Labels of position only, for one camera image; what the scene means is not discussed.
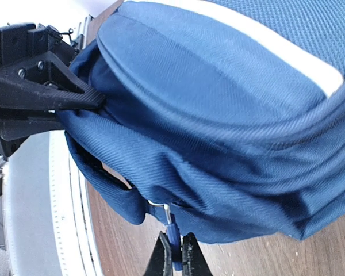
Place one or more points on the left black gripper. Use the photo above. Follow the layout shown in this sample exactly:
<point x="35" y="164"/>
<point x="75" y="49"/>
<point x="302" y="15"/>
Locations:
<point x="35" y="82"/>

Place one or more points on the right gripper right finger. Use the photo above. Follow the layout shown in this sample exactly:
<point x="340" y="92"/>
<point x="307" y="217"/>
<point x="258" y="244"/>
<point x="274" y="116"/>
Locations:
<point x="193" y="260"/>

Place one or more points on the navy blue backpack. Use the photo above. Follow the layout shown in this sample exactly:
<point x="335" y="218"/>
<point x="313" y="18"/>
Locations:
<point x="231" y="112"/>

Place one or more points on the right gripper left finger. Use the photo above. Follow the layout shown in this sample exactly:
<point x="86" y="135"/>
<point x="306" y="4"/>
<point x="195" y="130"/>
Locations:
<point x="160" y="262"/>

